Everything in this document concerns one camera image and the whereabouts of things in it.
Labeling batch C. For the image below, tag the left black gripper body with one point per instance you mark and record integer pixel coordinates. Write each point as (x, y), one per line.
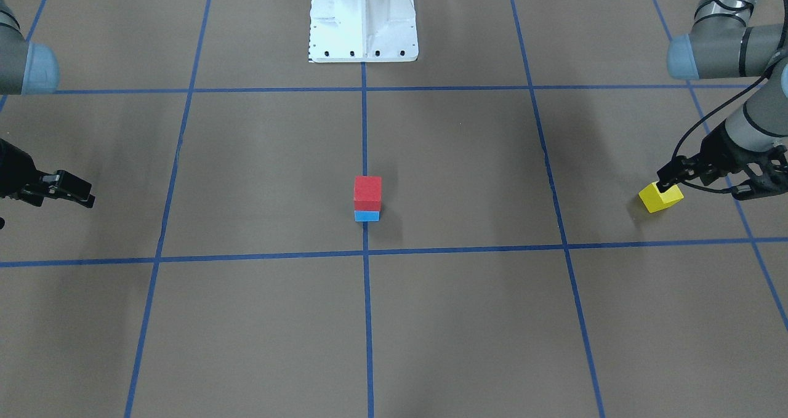
(716, 151)

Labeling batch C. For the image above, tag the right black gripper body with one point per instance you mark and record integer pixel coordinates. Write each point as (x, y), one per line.
(13, 172)

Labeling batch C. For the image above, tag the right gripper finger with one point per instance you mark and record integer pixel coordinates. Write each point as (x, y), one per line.
(78, 193)
(60, 176)

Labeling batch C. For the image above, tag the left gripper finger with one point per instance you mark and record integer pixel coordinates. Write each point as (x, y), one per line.
(679, 162)
(672, 176)

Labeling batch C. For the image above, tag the yellow wooden block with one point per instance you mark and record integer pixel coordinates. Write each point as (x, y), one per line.
(655, 200)

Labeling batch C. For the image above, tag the blue wooden block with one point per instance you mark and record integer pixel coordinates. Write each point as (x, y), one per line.
(367, 216)

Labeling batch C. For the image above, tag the red wooden block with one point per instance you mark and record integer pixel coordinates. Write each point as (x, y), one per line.
(367, 193)

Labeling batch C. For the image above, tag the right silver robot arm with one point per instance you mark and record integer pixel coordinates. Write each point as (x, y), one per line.
(29, 68)

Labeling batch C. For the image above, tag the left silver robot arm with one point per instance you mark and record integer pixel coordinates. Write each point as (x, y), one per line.
(752, 139)

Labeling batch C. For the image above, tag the brown paper table cover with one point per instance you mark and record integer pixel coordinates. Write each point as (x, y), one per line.
(513, 271)

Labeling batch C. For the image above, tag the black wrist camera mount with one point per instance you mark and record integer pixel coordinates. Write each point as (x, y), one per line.
(766, 172)

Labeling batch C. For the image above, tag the white pedestal column base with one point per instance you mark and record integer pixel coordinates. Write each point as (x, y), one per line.
(363, 31)

